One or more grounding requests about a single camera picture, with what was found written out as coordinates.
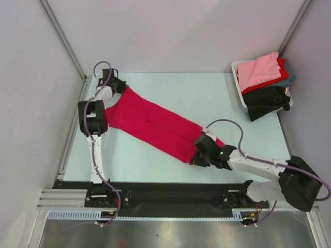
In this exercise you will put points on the left aluminium corner post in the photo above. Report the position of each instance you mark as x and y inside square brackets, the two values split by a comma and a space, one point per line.
[56, 26]

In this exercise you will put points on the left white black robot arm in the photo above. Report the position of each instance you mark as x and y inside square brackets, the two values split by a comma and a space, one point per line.
[93, 125]

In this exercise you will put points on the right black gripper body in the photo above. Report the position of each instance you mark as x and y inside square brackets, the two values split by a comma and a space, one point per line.
[200, 158]

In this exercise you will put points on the red t shirt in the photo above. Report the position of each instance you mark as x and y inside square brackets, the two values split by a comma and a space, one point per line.
[284, 75]

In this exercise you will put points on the black t shirt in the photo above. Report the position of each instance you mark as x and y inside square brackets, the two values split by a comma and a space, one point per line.
[263, 101]

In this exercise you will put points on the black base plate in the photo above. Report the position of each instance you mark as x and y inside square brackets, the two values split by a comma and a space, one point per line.
[152, 210]

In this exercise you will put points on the aluminium corner post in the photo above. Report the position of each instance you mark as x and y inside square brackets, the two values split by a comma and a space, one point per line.
[56, 26]
[304, 8]

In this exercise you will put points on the white plastic tray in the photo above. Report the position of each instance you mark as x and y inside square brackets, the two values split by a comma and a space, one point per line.
[234, 67]

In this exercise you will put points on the magenta t shirt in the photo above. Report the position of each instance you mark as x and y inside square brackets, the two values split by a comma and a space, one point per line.
[161, 128]

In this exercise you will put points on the grey blue t shirt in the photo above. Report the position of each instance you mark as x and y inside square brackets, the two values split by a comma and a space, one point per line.
[290, 80]

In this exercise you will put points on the pink t shirt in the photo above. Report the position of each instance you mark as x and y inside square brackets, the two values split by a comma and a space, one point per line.
[258, 71]

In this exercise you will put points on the left side aluminium rail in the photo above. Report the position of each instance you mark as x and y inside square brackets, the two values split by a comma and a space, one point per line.
[72, 131]

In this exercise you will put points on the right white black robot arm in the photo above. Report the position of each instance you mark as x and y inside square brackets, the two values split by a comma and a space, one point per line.
[292, 180]

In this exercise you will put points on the white slotted cable duct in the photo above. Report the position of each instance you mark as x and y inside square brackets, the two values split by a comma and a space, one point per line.
[107, 215]

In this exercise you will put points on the right aluminium corner post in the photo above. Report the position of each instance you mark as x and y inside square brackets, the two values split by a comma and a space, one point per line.
[304, 8]

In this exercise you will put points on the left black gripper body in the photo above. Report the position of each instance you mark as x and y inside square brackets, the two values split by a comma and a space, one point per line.
[120, 84]

